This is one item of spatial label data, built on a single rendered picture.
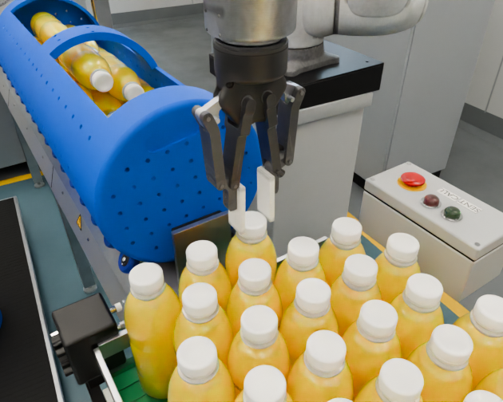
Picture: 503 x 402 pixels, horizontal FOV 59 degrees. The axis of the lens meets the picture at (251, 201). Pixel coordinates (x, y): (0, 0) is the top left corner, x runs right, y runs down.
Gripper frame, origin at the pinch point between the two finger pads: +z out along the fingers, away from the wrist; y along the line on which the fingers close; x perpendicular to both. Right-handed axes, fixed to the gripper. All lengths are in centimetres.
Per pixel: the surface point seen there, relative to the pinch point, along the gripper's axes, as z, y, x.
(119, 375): 25.3, 20.4, -3.9
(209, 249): 4.5, 6.5, 0.5
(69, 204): 27, 15, -53
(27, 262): 100, 29, -131
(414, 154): 90, -165, -90
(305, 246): 4.5, -3.7, 6.6
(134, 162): -1.2, 9.3, -15.0
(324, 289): 4.5, -1.0, 13.4
